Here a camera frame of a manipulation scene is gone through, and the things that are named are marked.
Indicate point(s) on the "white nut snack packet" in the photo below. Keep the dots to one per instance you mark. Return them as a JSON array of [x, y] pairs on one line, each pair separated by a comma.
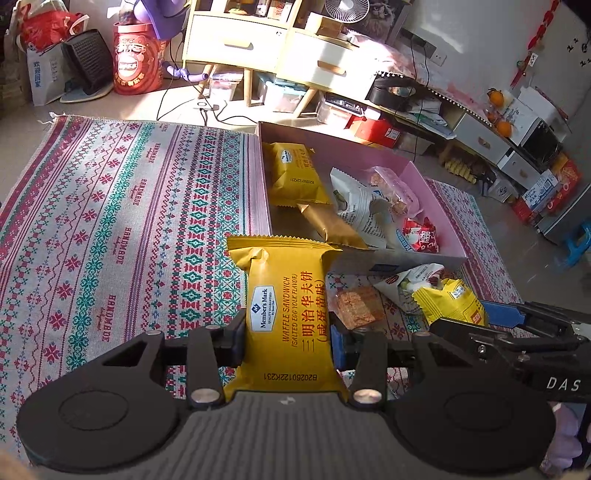
[[355, 207]]

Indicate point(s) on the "red plastic bag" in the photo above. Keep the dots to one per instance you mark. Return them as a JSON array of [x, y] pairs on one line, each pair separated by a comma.
[[48, 27]]

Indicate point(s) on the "white wooden shelf cabinet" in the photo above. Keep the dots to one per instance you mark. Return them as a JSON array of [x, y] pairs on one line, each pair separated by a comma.
[[231, 34]]

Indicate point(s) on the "pink and silver cardboard box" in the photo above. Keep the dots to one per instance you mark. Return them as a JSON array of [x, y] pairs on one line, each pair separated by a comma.
[[434, 203]]

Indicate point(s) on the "low white drawer cabinet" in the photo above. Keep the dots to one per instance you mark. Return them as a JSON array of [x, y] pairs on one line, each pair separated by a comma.
[[480, 138]]

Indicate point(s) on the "white round floor charger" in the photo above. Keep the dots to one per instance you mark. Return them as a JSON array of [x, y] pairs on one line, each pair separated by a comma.
[[206, 106]]

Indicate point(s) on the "red and orange carton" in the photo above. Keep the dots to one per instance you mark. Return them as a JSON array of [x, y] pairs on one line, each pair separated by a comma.
[[549, 189]]

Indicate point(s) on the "white desk fan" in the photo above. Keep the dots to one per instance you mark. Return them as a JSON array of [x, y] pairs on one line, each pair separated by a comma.
[[346, 8]]

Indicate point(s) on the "clear storage bin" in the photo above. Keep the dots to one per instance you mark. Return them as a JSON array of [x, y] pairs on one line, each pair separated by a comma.
[[286, 96], [226, 87], [340, 110]]

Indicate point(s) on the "white pecan print packet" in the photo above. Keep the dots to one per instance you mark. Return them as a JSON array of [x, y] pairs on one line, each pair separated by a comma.
[[406, 281]]

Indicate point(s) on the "wall power strip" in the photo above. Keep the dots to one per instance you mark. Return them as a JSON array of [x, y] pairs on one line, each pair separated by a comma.
[[418, 40]]

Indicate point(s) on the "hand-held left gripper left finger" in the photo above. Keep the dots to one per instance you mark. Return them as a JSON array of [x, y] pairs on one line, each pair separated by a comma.
[[235, 341]]

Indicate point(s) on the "white paper bag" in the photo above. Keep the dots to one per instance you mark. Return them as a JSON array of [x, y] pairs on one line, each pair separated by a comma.
[[44, 76]]

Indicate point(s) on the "framed cat picture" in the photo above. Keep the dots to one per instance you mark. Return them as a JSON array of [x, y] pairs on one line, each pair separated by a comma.
[[385, 18]]

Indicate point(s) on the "purple plush toy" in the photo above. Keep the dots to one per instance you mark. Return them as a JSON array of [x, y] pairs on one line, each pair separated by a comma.
[[159, 16]]

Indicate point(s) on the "yellow waffle snack packet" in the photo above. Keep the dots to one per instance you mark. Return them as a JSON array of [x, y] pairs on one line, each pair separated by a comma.
[[286, 318], [334, 226], [295, 173]]

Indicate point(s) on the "black mesh basket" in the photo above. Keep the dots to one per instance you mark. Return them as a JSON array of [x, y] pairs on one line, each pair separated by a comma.
[[87, 60]]

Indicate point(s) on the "red hanging decoration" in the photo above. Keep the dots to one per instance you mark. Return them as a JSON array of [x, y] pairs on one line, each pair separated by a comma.
[[538, 32]]

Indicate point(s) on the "small cardboard box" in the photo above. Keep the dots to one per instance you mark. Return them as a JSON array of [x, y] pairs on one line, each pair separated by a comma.
[[324, 25]]

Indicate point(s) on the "lemon yellow shiny snack packet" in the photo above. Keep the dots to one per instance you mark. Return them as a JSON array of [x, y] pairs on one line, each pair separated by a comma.
[[452, 302]]

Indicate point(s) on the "blue plastic stool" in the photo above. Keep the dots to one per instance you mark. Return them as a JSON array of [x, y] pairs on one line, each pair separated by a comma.
[[577, 247]]

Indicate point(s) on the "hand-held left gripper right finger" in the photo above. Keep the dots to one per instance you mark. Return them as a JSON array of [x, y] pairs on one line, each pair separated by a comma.
[[337, 350]]

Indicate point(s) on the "white wall outlet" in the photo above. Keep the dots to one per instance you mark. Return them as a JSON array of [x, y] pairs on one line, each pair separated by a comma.
[[438, 57]]

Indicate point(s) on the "patterned woven cloth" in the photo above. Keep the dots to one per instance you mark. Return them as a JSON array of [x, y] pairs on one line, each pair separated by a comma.
[[115, 207]]

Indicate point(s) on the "pink cloth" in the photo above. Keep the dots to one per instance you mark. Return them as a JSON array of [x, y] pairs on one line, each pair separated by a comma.
[[392, 57]]

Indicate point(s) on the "person's right hand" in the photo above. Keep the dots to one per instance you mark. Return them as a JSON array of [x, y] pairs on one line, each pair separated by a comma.
[[568, 434]]

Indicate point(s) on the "clear packet orange pastry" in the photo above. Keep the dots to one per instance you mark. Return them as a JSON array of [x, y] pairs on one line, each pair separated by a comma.
[[392, 184]]

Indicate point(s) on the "small red snack packet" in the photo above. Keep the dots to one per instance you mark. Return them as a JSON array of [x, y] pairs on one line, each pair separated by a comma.
[[421, 236]]

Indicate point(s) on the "red cartoon face bucket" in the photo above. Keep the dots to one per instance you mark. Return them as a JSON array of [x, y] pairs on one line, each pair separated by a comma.
[[138, 60]]

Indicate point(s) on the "black round appliance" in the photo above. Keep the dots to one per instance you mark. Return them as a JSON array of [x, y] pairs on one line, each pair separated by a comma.
[[390, 92]]

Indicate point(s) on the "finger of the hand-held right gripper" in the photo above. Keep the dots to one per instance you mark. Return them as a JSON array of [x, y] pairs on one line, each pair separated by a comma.
[[501, 314], [475, 334]]

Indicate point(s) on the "white microwave oven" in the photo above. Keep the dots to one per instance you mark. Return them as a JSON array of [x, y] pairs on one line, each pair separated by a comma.
[[540, 141]]

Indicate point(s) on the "clear packet brown pastry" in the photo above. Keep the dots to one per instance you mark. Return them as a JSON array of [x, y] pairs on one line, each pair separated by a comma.
[[359, 307]]

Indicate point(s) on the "orange fruit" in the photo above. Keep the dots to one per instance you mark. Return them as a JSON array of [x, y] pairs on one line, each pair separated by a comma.
[[503, 128], [496, 98]]

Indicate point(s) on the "clear packet with blue label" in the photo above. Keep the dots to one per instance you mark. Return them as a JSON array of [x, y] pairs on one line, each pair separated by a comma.
[[392, 226]]

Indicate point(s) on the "red box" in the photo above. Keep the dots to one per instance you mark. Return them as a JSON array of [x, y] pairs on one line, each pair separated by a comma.
[[376, 131]]

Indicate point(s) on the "white wooden drawer cabinet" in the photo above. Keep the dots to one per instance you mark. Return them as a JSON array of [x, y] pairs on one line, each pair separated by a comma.
[[318, 64]]

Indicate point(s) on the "yellow pack under cabinet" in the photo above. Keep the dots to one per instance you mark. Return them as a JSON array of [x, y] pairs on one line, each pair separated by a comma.
[[460, 170]]

